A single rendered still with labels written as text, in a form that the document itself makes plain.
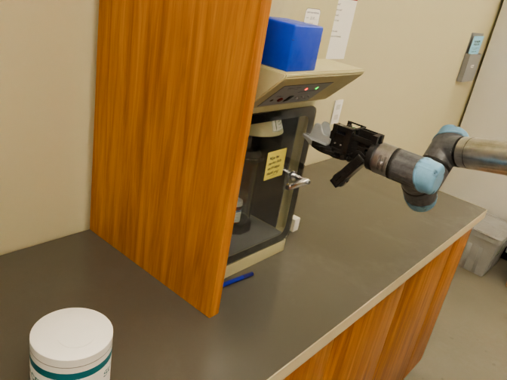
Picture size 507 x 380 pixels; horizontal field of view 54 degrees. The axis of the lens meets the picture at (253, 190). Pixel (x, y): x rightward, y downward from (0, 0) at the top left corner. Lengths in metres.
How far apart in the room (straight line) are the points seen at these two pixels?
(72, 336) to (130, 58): 0.63
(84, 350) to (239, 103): 0.51
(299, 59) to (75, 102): 0.61
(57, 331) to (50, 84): 0.64
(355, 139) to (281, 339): 0.50
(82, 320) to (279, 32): 0.64
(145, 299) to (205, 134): 0.43
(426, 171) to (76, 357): 0.78
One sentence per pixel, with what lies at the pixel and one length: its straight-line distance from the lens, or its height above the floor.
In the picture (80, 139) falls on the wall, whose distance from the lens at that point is 1.40.
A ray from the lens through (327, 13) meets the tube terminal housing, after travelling 1.28.
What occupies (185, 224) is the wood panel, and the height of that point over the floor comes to 1.13.
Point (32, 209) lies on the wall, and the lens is 1.41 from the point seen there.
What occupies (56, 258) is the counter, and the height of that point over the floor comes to 0.94.
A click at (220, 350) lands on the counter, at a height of 0.94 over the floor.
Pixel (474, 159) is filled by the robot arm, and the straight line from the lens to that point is 1.23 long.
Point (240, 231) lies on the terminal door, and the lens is 1.25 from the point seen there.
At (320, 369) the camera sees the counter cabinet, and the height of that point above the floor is 0.75.
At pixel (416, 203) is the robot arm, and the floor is 1.24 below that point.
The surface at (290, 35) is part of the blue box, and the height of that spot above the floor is 1.58.
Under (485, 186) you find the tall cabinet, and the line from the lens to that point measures 4.15.
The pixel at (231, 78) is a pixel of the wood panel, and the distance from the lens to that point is 0.98.
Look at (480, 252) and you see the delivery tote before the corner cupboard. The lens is 3.83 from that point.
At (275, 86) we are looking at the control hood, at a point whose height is 1.48.
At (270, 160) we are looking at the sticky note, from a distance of 1.23.
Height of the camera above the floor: 1.68
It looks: 23 degrees down
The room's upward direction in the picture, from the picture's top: 10 degrees clockwise
